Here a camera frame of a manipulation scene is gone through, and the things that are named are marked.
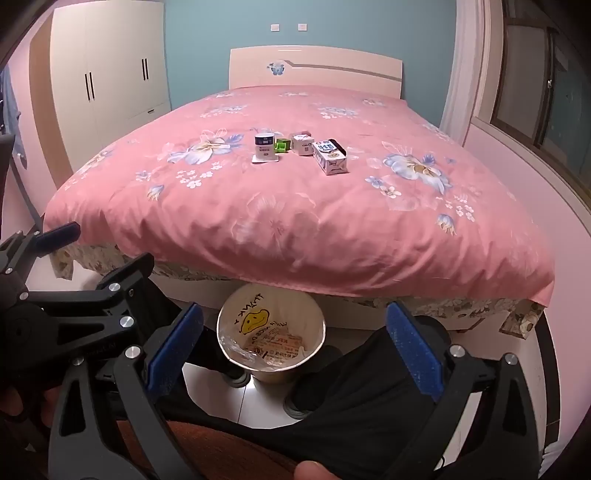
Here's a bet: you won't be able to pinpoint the white trash bin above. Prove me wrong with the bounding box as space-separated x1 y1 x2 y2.
216 282 328 385

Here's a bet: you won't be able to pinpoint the person's right hand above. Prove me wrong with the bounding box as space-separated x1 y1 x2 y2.
294 462 334 480

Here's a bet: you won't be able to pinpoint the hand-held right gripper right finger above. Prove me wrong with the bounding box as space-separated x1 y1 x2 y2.
385 301 541 480

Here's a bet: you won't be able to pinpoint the pink floral blanket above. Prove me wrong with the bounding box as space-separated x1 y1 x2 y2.
44 85 555 305

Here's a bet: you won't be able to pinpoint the dark framed window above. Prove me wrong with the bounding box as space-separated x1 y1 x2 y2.
489 0 591 185

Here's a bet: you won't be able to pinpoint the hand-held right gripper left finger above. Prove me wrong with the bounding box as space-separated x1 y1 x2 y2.
48 302 206 480

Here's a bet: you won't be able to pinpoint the person's shoe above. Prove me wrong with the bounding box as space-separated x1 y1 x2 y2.
283 392 315 421
222 369 252 388

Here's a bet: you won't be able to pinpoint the cream bed headboard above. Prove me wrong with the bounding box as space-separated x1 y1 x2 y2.
228 46 403 99

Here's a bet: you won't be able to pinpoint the person's right shoe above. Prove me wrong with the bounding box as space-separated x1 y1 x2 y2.
283 392 315 421

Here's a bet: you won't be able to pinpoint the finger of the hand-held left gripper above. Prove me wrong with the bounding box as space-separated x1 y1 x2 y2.
25 253 155 333
0 222 82 278

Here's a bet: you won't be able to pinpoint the white fluted window casing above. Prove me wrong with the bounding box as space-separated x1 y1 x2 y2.
438 0 504 148

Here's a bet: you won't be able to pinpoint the person's left hand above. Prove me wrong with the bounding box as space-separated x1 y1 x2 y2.
0 384 62 431

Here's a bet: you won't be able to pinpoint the person's brown top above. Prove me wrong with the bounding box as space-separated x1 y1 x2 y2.
115 415 301 480

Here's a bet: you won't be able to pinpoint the white wardrobe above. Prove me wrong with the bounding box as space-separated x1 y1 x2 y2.
28 0 172 204

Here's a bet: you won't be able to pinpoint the person's left shoe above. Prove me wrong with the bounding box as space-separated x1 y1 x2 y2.
222 369 252 388

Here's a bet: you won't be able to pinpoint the white milk carton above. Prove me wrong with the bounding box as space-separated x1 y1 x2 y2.
311 137 349 176

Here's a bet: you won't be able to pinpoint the person's black pants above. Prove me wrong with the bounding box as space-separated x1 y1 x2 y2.
152 314 458 480

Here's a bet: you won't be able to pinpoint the white smiley plastic bag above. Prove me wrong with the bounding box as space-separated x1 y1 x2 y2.
217 282 326 370

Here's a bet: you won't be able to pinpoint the blue hanging garment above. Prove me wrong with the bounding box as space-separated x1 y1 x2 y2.
0 65 26 167

